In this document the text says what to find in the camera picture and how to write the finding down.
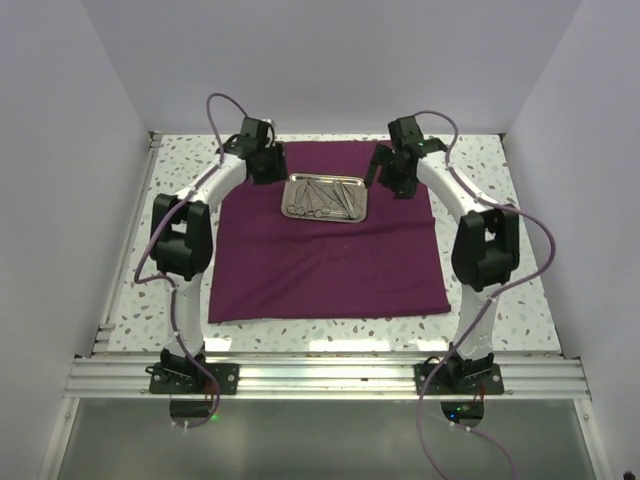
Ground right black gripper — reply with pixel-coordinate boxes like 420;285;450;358
365;143;419;200

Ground surgical scissors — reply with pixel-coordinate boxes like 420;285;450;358
287;182;315;216

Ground steel instrument tray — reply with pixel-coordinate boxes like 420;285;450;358
281;173;368;224

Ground steel tweezers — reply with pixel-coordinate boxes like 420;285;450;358
333;181;353;219
338;182;357;220

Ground purple cloth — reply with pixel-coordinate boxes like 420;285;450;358
206;141;451;325

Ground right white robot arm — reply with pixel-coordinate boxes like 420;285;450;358
365;140;520;393

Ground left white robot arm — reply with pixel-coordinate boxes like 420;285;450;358
143;139;288;393

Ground surgical forceps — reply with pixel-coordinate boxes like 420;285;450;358
310;183;335;218

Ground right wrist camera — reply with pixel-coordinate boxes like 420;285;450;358
387;116;448;158

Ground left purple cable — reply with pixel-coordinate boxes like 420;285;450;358
134;92;221;434

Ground purple cable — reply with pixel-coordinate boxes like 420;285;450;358
417;110;557;480
134;92;221;434

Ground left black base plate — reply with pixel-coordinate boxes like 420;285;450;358
145;363;240;395

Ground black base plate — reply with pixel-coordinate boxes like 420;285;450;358
145;363;240;395
413;362;505;396

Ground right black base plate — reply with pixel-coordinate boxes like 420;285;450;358
413;362;505;396

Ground aluminium left side rail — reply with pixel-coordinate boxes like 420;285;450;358
88;131;163;357

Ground aluminium rail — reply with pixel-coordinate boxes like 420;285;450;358
88;131;163;357
63;352;590;400

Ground aluminium front rail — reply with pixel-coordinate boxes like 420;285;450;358
63;352;590;400

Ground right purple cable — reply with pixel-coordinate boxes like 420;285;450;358
417;110;557;480

